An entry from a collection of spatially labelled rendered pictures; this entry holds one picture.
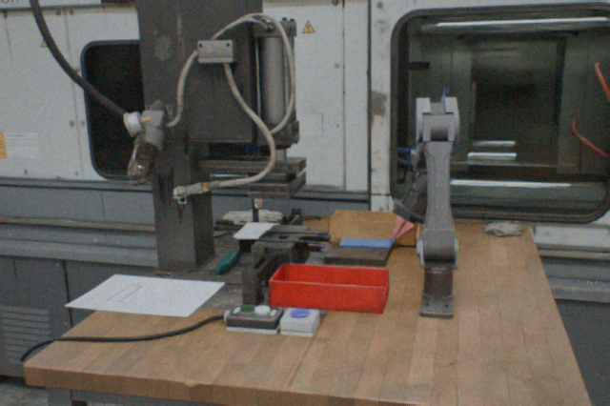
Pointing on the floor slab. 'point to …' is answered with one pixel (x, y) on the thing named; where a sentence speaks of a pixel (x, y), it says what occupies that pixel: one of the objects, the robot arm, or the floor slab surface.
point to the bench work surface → (343, 346)
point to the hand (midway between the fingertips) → (394, 237)
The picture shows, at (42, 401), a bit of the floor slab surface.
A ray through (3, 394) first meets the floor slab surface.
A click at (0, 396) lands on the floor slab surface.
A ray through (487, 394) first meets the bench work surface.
